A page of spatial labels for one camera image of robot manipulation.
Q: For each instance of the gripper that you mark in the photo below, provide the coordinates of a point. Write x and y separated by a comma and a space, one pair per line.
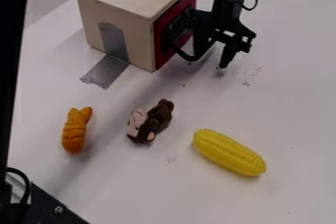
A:
227, 21

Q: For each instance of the toy microwave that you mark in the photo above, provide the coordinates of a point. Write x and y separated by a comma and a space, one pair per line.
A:
131, 8

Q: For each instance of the brown plush monkey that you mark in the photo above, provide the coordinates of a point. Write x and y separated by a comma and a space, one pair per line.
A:
148, 123

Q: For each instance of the yellow toy corn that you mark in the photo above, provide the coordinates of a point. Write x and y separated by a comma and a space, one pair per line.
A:
229, 152

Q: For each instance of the grey tape strip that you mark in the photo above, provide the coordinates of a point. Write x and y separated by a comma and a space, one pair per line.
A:
107, 69

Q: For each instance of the orange toy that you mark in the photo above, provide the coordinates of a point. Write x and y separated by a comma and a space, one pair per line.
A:
76, 131

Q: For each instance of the black post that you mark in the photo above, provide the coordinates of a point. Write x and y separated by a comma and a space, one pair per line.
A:
11, 54

